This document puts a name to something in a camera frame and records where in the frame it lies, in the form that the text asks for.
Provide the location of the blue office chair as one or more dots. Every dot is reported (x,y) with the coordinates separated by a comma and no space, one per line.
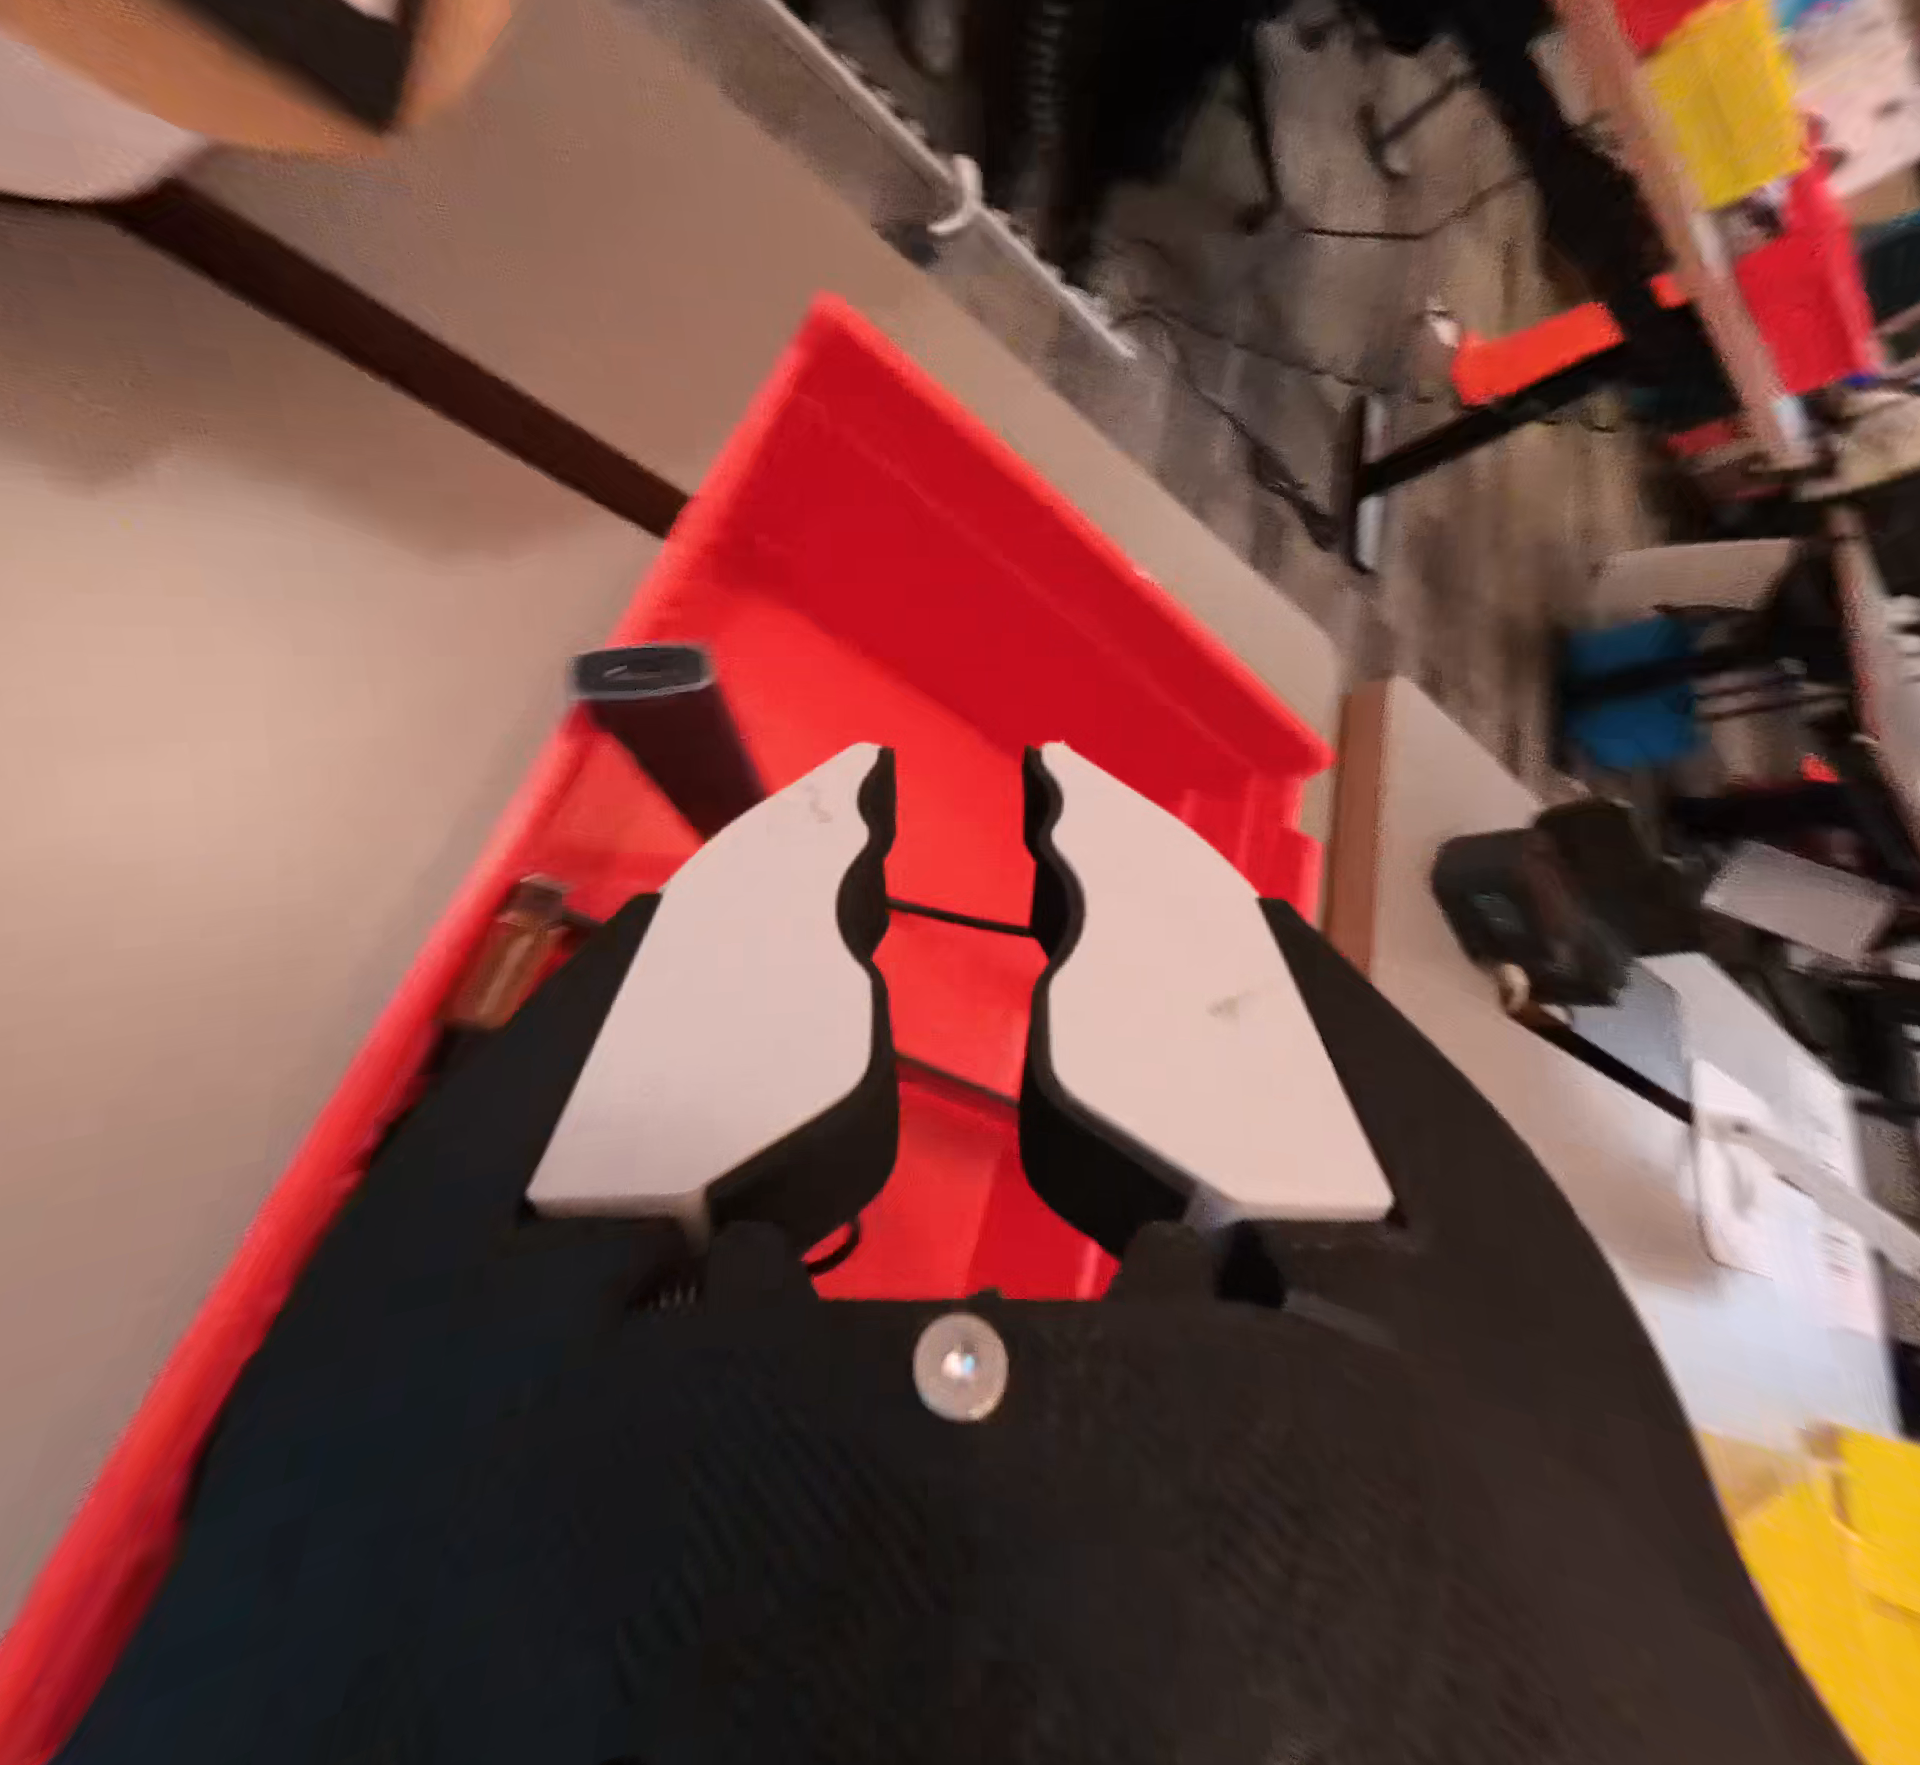
(1634,693)

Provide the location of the black bin divider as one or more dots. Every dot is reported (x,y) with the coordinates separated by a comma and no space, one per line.
(961,915)

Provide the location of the large yellow storage bin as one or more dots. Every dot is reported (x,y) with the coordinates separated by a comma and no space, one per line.
(1844,1570)

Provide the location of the black electronic box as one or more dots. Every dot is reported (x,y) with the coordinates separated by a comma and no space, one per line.
(1544,895)

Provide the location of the white paper sheets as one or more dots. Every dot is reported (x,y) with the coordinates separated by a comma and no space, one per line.
(1785,1196)

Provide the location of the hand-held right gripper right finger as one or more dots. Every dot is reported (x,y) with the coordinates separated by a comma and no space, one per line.
(1184,1032)

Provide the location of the small yellow storage bin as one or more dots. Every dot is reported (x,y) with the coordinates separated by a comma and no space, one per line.
(1724,102)

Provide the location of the dark grey USB hub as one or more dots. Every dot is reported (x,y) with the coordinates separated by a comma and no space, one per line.
(674,737)

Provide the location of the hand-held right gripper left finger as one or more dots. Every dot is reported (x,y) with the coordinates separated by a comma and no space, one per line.
(720,1015)

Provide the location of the grey desk with brown edge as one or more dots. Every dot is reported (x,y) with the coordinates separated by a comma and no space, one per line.
(1424,761)

